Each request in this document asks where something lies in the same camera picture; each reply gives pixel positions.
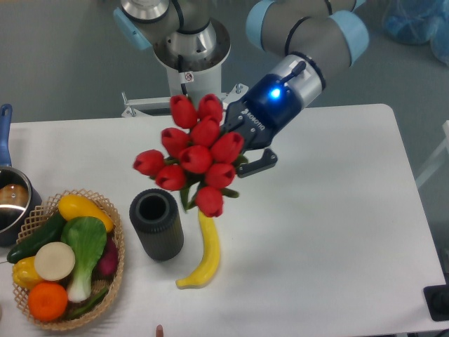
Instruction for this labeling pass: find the black device at table edge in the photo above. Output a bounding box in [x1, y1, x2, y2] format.
[423, 284, 449, 322]

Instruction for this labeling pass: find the woven wicker basket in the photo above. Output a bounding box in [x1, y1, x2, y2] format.
[13, 189, 125, 331]

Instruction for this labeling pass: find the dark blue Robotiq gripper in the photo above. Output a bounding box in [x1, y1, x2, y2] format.
[222, 74, 302, 178]

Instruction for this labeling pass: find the red tulip bouquet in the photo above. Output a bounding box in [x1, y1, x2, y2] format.
[133, 94, 245, 218]

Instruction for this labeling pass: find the white metal frame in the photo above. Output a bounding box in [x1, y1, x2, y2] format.
[415, 120, 448, 189]

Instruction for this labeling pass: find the fingertip at bottom edge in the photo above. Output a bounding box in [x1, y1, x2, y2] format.
[155, 324, 164, 337]

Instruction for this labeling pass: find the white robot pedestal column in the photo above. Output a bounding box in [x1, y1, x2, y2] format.
[121, 18, 246, 119]

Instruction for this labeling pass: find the yellow toy bell pepper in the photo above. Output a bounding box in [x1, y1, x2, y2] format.
[13, 256, 43, 290]

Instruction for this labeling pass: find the round white radish slice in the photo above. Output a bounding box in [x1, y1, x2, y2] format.
[34, 242, 75, 282]

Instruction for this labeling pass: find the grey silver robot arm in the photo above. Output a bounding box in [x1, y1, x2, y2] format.
[113, 1, 369, 177]

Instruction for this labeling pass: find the orange toy tangerine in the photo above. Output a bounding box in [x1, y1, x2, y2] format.
[27, 282, 68, 322]

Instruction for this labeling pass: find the green toy bok choy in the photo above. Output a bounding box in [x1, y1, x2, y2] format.
[61, 216, 107, 303]

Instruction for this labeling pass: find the green toy chili pepper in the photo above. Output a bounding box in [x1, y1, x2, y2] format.
[65, 288, 109, 320]

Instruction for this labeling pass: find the dark grey ribbed vase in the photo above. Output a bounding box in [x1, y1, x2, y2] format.
[129, 189, 184, 261]

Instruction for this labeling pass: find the yellow toy squash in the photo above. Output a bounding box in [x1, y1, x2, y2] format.
[58, 194, 114, 232]

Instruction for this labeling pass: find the blue plastic bag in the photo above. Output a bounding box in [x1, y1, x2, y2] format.
[382, 1, 448, 65]

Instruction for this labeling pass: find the dark green toy cucumber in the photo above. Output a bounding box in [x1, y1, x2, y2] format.
[6, 212, 67, 264]

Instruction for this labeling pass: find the purple toy sweet potato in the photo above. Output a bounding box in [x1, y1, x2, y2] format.
[97, 237, 119, 277]

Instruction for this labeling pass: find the yellow toy banana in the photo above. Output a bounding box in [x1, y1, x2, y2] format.
[175, 211, 221, 289]

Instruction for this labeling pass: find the blue saucepan with handle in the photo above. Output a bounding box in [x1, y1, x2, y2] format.
[1, 104, 42, 247]

